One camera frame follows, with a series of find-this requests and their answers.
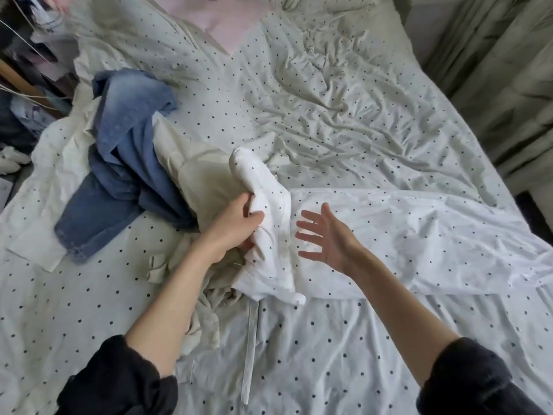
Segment person's right forearm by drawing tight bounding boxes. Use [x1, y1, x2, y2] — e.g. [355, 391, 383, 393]
[346, 253, 547, 415]

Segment white shoe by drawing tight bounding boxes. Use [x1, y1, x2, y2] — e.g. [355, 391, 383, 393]
[0, 144, 33, 165]
[0, 156, 25, 176]

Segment white bedside cabinet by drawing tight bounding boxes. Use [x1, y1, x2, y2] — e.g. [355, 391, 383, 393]
[391, 0, 469, 67]

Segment pink pillow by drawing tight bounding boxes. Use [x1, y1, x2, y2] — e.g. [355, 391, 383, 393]
[147, 0, 279, 56]

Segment blue patterned bag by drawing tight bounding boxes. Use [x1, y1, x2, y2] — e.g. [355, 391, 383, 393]
[9, 92, 63, 141]

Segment cream white jacket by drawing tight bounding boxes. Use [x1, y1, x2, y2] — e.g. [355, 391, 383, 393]
[4, 86, 250, 358]

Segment white dotted bed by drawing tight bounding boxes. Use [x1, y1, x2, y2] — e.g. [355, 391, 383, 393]
[0, 0, 553, 415]

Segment person's left hand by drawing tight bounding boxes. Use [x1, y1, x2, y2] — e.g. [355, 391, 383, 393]
[197, 191, 266, 265]

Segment blue denim jeans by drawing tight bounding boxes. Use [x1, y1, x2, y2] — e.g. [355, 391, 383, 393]
[54, 69, 197, 265]

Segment person's left forearm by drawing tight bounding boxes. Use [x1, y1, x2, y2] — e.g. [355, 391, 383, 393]
[54, 244, 232, 415]

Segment small pink plush toy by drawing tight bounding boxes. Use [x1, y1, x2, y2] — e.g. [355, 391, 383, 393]
[39, 0, 72, 16]

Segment white polka dot pants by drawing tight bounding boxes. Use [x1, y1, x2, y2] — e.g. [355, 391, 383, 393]
[227, 146, 553, 408]

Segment person's right hand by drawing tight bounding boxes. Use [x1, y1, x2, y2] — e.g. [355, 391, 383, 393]
[294, 202, 366, 276]

